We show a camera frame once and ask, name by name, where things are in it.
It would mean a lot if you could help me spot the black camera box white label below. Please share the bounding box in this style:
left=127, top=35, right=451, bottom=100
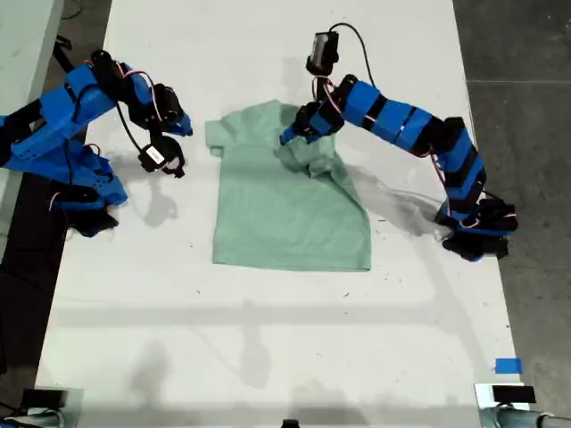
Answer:
left=137, top=143, right=169, bottom=173

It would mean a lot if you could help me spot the pale green t-shirt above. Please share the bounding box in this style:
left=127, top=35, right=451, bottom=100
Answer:
left=204, top=100, right=372, bottom=273

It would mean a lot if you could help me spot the green cable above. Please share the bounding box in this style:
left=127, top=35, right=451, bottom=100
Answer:
left=61, top=0, right=87, bottom=21

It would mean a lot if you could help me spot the black camera cable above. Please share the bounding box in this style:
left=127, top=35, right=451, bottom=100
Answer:
left=327, top=22, right=376, bottom=88
left=113, top=95, right=146, bottom=157

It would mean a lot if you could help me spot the blue tape strip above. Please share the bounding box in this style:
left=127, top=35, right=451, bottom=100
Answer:
left=494, top=357, right=523, bottom=375

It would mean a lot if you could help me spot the black stand leg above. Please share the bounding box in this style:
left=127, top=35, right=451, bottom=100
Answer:
left=52, top=37, right=75, bottom=75

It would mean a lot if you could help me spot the grey blue clamp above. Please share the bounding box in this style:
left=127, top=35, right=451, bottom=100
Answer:
left=480, top=406, right=571, bottom=428
left=0, top=408, right=63, bottom=428

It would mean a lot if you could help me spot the small black box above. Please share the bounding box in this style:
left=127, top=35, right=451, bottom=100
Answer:
left=21, top=389, right=69, bottom=409
left=492, top=385, right=536, bottom=405

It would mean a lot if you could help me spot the black grey camera box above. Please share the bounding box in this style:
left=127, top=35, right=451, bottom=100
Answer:
left=305, top=31, right=340, bottom=75

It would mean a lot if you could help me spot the pale side table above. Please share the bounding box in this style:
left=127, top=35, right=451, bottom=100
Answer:
left=0, top=0, right=64, bottom=251

